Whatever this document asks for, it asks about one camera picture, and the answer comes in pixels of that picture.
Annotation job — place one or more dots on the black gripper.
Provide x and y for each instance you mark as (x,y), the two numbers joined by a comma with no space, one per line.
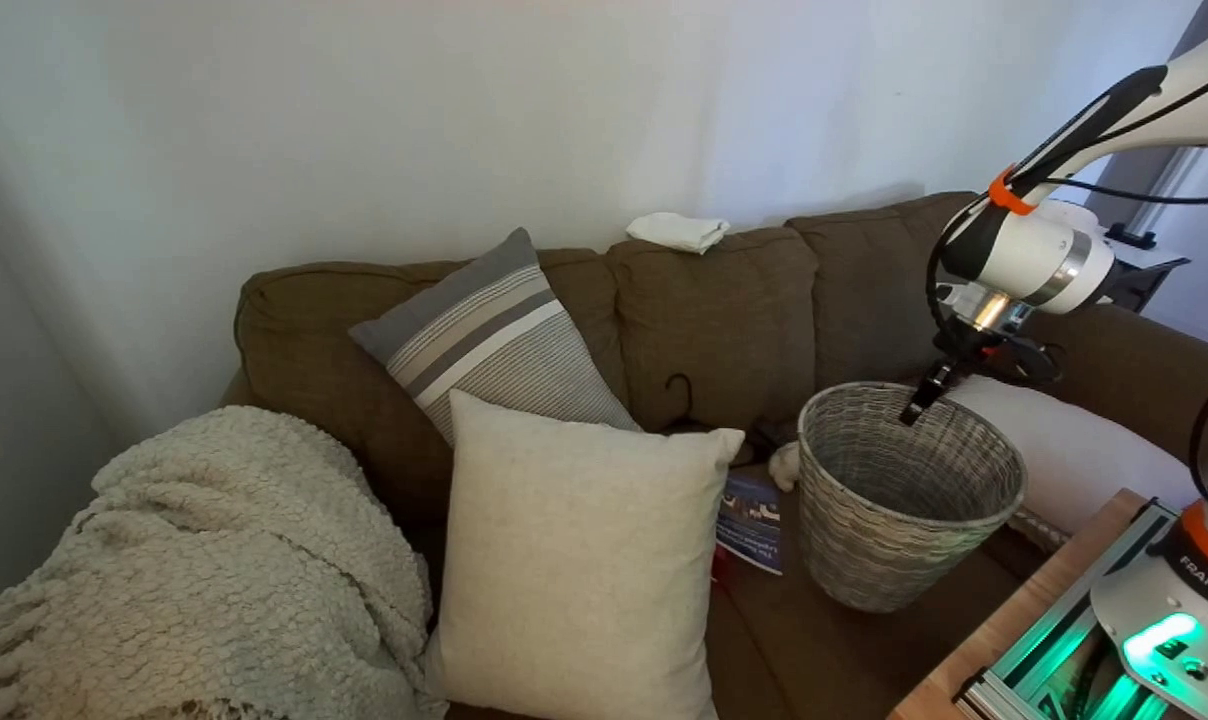
(998,350)

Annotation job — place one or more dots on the grey woven wicker basket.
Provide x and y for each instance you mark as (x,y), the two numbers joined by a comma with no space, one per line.
(898,523)

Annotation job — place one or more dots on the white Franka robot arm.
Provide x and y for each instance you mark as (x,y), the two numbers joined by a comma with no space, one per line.
(1047,254)

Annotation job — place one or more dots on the white plush toy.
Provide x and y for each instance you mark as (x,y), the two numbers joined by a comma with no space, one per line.
(785,464)

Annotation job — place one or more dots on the white lace-edged cushion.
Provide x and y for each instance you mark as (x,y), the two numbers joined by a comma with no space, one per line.
(1096,462)

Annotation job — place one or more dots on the brown fabric sofa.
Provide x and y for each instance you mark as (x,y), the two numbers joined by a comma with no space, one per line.
(726,322)

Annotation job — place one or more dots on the blue printed booklet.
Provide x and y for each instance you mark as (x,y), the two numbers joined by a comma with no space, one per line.
(754,523)

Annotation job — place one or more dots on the wooden table top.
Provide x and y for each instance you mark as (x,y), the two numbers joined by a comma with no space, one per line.
(976,652)

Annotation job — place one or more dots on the grey metal stand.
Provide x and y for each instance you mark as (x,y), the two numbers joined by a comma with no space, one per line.
(1147,201)

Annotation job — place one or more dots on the white folded cloth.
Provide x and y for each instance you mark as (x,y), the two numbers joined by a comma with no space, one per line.
(678,231)

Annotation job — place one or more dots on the cream throw pillow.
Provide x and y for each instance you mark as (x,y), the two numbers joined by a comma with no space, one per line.
(578,563)

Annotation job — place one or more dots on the grey striped throw pillow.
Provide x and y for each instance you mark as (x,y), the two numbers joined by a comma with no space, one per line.
(478,335)

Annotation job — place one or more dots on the cream knit blanket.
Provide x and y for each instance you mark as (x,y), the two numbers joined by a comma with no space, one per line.
(188,563)

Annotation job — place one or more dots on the aluminium frame rail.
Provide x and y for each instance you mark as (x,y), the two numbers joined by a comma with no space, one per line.
(1047,640)

